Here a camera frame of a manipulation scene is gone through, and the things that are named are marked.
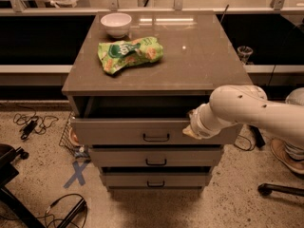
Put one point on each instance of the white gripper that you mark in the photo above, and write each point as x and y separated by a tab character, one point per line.
197	123

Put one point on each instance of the grey top drawer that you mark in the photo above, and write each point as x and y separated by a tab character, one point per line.
139	120

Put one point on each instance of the grey drawer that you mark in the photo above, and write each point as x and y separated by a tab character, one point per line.
156	157
139	120
156	177

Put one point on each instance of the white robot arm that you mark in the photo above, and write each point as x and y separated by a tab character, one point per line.
246	104

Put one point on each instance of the grey middle drawer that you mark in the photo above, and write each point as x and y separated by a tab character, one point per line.
156	157

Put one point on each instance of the grey drawer cabinet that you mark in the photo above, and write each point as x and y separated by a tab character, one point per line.
197	59

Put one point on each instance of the grey bottom drawer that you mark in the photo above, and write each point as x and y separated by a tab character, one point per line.
156	177

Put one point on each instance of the black bar on floor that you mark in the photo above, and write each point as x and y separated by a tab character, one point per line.
259	139

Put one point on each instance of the clear glass cup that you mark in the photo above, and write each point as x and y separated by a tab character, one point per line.
244	53

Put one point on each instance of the green chip bag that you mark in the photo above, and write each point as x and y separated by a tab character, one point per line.
121	54

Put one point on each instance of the black chair leg with caster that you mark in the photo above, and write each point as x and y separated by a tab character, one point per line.
267	189

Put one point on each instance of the tan sneaker shoe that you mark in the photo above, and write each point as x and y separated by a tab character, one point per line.
278	148

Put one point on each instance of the blue tape X mark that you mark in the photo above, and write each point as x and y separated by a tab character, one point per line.
78	176

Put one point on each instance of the white ceramic bowl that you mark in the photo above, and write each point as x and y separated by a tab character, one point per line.
117	25

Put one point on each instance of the black office chair base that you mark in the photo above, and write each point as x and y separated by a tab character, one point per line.
7	173

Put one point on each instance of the wire basket on floor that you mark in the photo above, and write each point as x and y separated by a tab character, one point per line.
70	143

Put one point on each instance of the black stand with cables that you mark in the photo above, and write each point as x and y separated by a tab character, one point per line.
68	211

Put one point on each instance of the black power adapter with cable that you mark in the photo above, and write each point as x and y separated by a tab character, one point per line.
33	123

